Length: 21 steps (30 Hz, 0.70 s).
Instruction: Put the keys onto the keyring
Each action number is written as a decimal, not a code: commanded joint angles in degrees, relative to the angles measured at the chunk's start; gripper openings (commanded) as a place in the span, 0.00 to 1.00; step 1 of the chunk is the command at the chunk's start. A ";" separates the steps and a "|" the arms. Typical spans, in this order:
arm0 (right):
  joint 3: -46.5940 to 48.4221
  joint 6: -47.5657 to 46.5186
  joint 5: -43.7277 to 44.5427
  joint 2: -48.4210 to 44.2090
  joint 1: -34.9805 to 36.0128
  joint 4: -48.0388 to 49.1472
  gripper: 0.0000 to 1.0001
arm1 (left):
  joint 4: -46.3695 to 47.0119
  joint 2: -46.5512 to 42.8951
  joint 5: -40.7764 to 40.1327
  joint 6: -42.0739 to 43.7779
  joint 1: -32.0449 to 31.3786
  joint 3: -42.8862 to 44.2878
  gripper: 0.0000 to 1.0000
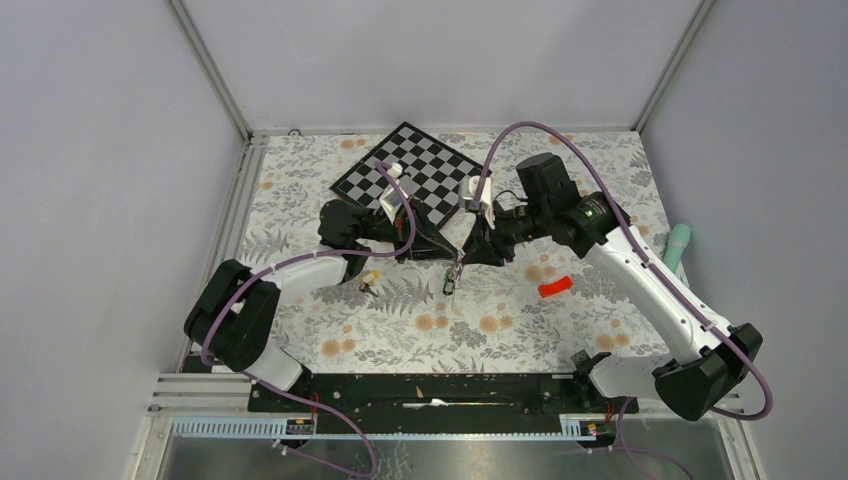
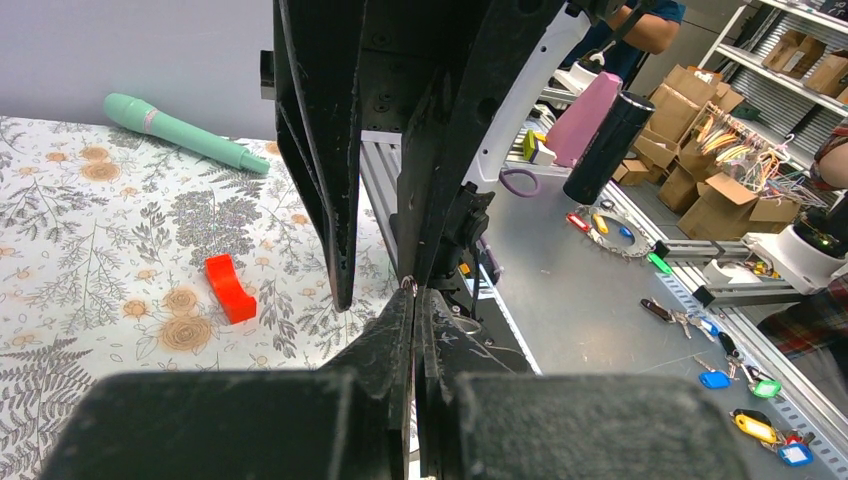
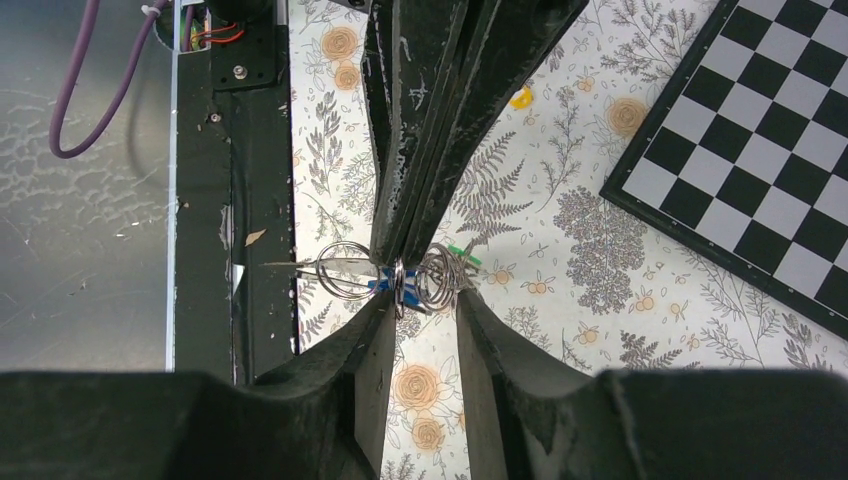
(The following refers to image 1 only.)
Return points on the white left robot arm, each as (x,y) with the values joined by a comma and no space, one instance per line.
(232,319)

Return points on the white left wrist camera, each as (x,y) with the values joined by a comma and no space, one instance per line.
(397,192)

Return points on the black and silver chessboard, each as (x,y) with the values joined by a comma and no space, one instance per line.
(434,168)

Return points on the aluminium frame rails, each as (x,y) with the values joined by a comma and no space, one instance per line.
(232,223)

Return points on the floral table mat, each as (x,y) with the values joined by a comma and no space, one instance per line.
(499,322)

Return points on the red key tag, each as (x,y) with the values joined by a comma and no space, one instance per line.
(556,287)

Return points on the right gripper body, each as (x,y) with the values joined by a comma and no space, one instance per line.
(516,225)

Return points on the mint green handle tool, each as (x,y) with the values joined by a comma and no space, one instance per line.
(677,241)

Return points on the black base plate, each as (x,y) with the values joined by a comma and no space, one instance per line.
(434,404)

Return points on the grey metal key holder plate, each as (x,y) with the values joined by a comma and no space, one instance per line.
(451,280)

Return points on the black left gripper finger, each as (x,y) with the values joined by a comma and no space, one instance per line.
(428,253)
(428,234)

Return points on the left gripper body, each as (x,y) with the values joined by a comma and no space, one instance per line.
(383,229)

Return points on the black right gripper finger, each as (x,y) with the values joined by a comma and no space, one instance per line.
(480,240)
(505,254)

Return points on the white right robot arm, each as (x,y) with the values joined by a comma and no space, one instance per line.
(707,355)

